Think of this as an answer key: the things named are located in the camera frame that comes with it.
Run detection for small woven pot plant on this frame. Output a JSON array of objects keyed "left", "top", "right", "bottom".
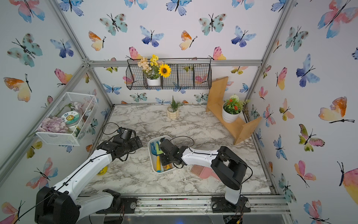
[{"left": 167, "top": 97, "right": 182, "bottom": 119}]

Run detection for dark blue rake yellow handle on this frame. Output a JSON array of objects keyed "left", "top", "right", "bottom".
[{"left": 150, "top": 141, "right": 161, "bottom": 173}]

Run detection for yellow round container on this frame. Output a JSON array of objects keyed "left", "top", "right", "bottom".
[{"left": 97, "top": 166, "right": 108, "bottom": 175}]

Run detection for white storage box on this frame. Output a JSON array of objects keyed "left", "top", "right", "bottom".
[{"left": 148, "top": 135, "right": 176, "bottom": 175}]

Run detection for pink hand brush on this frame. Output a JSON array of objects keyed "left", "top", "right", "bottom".
[{"left": 191, "top": 165, "right": 220, "bottom": 181}]

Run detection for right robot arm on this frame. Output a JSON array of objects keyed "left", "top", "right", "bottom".
[{"left": 159, "top": 138, "right": 251, "bottom": 214}]

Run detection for white mesh wall basket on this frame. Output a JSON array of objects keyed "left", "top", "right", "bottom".
[{"left": 35, "top": 92, "right": 98, "bottom": 146}]

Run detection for white pot red flowers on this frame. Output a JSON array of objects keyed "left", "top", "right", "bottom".
[{"left": 222, "top": 94, "right": 249, "bottom": 123}]

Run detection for white pot yellow flowers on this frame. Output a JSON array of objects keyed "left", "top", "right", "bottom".
[{"left": 137, "top": 55, "right": 172, "bottom": 87}]

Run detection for black wire wall basket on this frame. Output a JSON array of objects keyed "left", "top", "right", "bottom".
[{"left": 124, "top": 58, "right": 212, "bottom": 91}]

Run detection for purple artificial flowers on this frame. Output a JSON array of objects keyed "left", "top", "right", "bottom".
[{"left": 37, "top": 117, "right": 68, "bottom": 133}]

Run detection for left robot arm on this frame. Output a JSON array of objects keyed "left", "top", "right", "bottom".
[{"left": 34, "top": 127, "right": 143, "bottom": 224}]

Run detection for round tin in basket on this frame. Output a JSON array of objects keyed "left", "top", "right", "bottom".
[{"left": 61, "top": 111, "right": 80, "bottom": 126}]

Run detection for wooden zigzag shelf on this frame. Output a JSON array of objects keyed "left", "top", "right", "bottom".
[{"left": 206, "top": 77, "right": 262, "bottom": 145}]

